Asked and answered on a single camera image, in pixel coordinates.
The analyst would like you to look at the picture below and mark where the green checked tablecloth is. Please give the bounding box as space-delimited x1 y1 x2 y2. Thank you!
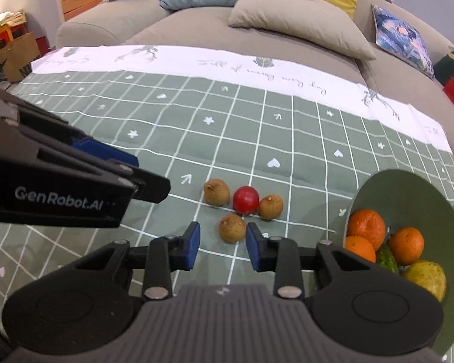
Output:
0 45 454 363

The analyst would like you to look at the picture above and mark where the small red round fruit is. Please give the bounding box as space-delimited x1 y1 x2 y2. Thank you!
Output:
232 186 260 214

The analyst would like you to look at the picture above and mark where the blue printed cushion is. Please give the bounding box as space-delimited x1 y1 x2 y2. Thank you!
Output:
371 4 436 80

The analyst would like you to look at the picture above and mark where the beige sofa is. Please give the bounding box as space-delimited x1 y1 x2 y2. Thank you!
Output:
56 0 451 95

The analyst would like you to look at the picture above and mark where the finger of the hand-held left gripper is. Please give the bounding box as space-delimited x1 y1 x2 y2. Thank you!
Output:
110 162 172 205
19 104 140 168

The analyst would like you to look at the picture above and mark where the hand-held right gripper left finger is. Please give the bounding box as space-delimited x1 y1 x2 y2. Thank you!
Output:
73 221 201 300

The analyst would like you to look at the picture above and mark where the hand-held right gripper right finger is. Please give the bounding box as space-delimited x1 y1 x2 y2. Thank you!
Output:
246 222 380 299

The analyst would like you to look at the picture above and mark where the yellow green round fruit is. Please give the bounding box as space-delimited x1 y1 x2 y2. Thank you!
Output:
403 260 448 303

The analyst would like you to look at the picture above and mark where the orange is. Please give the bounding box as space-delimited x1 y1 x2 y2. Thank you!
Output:
389 227 425 266
347 209 387 248
344 235 377 263

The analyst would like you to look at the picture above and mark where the green colander bowl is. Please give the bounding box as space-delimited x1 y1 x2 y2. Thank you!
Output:
342 169 454 356

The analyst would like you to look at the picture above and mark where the red stool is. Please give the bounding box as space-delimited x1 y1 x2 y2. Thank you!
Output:
0 25 27 50

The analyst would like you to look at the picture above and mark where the cardboard box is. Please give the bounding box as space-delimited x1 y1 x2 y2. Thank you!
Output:
0 32 42 83

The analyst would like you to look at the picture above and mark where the brown longan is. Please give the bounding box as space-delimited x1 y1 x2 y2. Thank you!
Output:
203 179 231 207
258 195 284 221
219 214 247 244

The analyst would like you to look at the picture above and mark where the dark green bag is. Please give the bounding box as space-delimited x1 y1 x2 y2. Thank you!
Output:
433 41 454 86

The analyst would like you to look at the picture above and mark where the beige cushion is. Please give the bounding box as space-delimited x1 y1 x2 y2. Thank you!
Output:
228 0 377 61

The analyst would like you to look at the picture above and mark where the green cucumber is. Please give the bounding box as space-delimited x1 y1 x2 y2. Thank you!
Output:
376 244 400 275

